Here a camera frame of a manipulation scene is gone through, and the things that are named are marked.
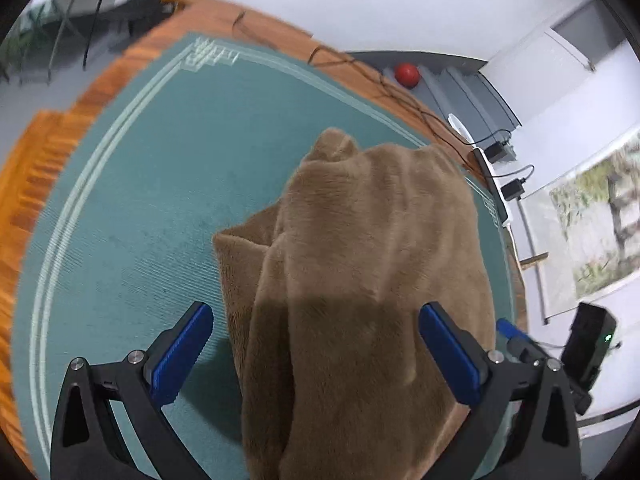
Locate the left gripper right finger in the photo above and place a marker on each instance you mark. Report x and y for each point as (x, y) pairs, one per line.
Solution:
(530, 405)

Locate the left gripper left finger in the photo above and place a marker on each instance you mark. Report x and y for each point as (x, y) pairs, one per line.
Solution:
(86, 440)

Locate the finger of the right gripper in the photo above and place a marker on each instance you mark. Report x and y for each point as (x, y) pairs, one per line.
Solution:
(510, 331)

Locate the brown fleece garment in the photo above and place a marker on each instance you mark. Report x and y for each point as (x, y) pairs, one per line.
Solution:
(322, 293)

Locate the hanging scroll painting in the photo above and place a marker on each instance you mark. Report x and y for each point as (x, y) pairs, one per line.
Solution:
(576, 228)

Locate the black power adapter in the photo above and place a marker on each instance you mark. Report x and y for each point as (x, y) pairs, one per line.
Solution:
(514, 189)
(497, 149)

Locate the white power strip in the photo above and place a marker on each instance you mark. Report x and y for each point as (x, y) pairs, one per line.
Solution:
(503, 210)

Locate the green table mat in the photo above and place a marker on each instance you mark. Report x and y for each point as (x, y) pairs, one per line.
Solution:
(200, 140)

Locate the red ball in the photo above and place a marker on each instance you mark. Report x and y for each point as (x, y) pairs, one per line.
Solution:
(407, 75)

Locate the wooden bench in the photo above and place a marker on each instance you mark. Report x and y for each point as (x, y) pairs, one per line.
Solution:
(26, 179)

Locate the glass side table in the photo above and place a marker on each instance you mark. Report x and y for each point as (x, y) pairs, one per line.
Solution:
(39, 22)

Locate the black metal chair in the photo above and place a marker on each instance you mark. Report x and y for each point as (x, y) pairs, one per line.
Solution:
(130, 12)

